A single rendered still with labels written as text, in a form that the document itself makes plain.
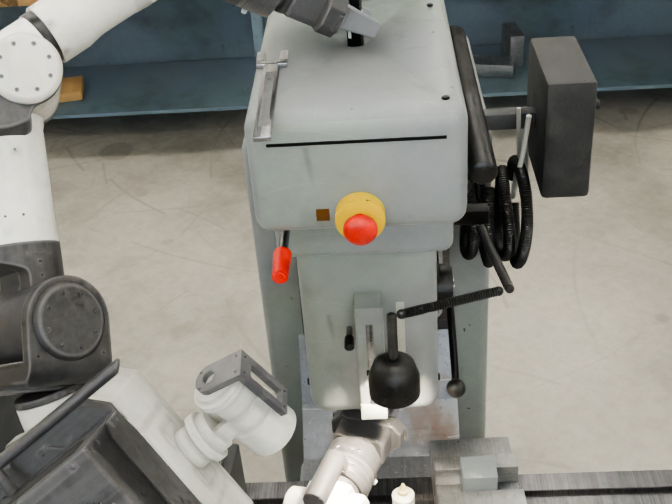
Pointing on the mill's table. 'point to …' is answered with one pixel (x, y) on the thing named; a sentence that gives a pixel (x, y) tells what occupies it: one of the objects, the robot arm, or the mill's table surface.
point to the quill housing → (380, 268)
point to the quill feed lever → (450, 330)
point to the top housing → (362, 121)
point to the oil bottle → (403, 495)
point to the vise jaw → (484, 497)
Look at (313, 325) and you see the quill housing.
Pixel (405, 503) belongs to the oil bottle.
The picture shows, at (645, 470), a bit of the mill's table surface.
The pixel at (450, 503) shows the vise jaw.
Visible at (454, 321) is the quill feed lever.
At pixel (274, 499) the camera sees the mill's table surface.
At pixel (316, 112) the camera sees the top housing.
